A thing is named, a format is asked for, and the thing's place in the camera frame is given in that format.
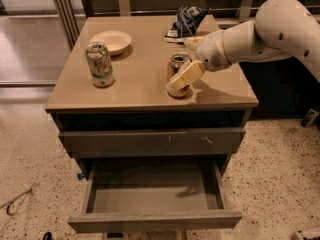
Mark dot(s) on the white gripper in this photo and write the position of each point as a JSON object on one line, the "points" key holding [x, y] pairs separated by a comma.
{"points": [[210, 52]]}

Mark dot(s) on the orange soda can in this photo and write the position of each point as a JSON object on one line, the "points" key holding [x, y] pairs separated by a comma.
{"points": [[176, 61]]}

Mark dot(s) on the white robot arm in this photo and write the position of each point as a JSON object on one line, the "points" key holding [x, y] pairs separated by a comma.
{"points": [[281, 29]]}

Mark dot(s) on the grey drawer cabinet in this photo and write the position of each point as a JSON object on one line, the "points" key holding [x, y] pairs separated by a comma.
{"points": [[137, 100]]}

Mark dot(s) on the closed top drawer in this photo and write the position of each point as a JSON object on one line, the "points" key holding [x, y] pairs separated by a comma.
{"points": [[150, 143]]}

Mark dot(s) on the green white soda can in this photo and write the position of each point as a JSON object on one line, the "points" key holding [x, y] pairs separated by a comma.
{"points": [[100, 66]]}

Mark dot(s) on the open middle drawer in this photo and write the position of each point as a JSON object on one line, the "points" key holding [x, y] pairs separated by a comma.
{"points": [[154, 194]]}

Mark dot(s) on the blue sneaker shoe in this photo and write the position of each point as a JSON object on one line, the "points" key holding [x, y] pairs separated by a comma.
{"points": [[186, 23]]}

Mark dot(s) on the white bowl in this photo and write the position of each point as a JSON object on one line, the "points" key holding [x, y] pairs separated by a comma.
{"points": [[115, 41]]}

